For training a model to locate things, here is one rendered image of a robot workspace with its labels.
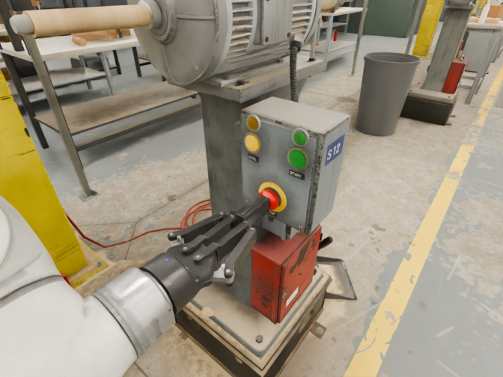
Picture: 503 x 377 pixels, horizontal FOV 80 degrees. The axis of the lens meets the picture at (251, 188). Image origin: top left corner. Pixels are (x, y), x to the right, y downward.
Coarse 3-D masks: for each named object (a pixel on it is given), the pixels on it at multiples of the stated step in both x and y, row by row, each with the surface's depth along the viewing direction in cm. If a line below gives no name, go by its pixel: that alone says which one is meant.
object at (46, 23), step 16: (32, 16) 39; (48, 16) 40; (64, 16) 42; (80, 16) 43; (96, 16) 45; (112, 16) 46; (128, 16) 48; (144, 16) 50; (48, 32) 41; (64, 32) 43; (80, 32) 45
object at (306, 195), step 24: (240, 120) 52; (264, 120) 48; (288, 120) 46; (312, 120) 46; (336, 120) 46; (264, 144) 50; (288, 144) 47; (312, 144) 44; (336, 144) 48; (264, 168) 53; (288, 168) 49; (312, 168) 46; (336, 168) 52; (288, 192) 52; (312, 192) 49; (288, 216) 54; (312, 216) 52
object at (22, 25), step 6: (12, 18) 38; (18, 18) 38; (24, 18) 39; (12, 24) 39; (18, 24) 39; (24, 24) 39; (30, 24) 39; (18, 30) 39; (24, 30) 39; (30, 30) 40
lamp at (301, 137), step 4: (300, 128) 44; (296, 132) 44; (300, 132) 44; (304, 132) 44; (292, 136) 46; (296, 136) 45; (300, 136) 44; (304, 136) 44; (308, 136) 44; (296, 140) 45; (300, 140) 44; (304, 140) 44; (308, 140) 44; (296, 144) 46; (300, 144) 45; (304, 144) 45
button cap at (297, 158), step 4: (292, 152) 47; (296, 152) 46; (300, 152) 46; (292, 156) 47; (296, 156) 46; (300, 156) 46; (304, 156) 46; (292, 160) 47; (296, 160) 47; (300, 160) 46; (304, 160) 46; (292, 164) 48; (296, 164) 47; (300, 164) 47; (304, 164) 46
